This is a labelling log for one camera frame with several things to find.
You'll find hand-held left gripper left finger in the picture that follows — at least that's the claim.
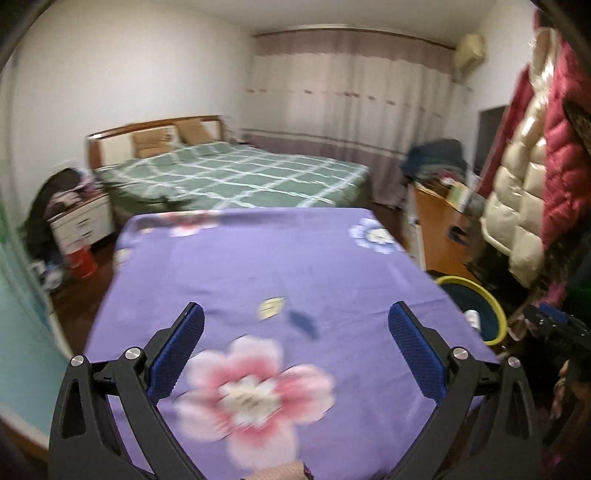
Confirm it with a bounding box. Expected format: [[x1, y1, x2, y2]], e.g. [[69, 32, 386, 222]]
[[48, 302, 206, 480]]

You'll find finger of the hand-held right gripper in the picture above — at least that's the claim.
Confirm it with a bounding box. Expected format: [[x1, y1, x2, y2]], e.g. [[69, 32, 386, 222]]
[[524, 302, 573, 333]]

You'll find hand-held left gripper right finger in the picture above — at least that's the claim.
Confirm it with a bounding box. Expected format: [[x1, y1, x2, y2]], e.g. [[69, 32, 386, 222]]
[[388, 301, 543, 480]]

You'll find yellow rimmed trash bin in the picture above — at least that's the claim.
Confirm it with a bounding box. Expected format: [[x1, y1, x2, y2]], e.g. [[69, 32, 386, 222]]
[[434, 275, 508, 347]]

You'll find person's right forearm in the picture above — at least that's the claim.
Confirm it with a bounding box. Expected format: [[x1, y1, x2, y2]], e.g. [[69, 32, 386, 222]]
[[549, 357, 583, 421]]

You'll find cream puffer jacket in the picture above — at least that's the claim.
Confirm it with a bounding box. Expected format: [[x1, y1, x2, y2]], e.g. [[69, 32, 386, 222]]
[[480, 28, 561, 287]]

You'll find red bucket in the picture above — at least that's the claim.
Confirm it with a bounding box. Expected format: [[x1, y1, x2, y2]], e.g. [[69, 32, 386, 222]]
[[67, 244, 99, 279]]

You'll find wooden desk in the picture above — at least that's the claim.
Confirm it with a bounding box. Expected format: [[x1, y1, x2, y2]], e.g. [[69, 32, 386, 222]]
[[409, 180, 485, 280]]

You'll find purple floral tablecloth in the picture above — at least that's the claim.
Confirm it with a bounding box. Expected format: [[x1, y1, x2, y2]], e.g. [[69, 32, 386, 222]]
[[85, 208, 502, 480]]

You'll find pink quilted jacket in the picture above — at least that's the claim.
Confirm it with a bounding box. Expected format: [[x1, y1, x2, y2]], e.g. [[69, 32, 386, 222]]
[[540, 32, 591, 250]]

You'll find green framed card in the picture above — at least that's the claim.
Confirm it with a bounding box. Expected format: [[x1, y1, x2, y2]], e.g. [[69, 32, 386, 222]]
[[445, 180, 469, 206]]

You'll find glass sliding wardrobe door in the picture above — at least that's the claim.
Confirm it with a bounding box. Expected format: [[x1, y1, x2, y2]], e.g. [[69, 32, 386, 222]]
[[0, 185, 70, 416]]

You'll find white nightstand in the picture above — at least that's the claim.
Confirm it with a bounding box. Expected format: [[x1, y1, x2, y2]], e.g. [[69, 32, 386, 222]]
[[48, 191, 115, 252]]

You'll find black television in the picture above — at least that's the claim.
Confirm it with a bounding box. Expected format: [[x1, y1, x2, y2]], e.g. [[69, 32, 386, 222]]
[[475, 105, 509, 174]]

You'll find bed with green plaid cover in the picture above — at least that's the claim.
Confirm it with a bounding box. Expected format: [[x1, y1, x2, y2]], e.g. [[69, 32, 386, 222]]
[[87, 114, 374, 217]]

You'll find pile of folded clothes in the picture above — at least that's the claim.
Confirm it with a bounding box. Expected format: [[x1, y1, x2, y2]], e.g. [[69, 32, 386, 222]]
[[401, 138, 467, 185]]

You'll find dark clothes heap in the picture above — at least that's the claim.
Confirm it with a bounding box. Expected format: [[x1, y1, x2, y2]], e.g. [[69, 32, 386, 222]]
[[23, 167, 105, 259]]

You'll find red hanging jacket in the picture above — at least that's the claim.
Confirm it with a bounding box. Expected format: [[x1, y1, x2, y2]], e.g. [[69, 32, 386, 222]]
[[478, 65, 536, 199]]

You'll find brown pillow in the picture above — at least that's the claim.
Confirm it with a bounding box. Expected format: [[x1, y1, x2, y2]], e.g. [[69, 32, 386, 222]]
[[175, 119, 214, 144], [133, 128, 174, 158]]

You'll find pink and beige curtain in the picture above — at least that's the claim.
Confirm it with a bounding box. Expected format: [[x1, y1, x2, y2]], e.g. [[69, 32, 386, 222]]
[[242, 30, 455, 206]]

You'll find beige air conditioner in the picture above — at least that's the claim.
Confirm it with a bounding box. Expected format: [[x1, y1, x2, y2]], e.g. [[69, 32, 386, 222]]
[[452, 33, 486, 75]]

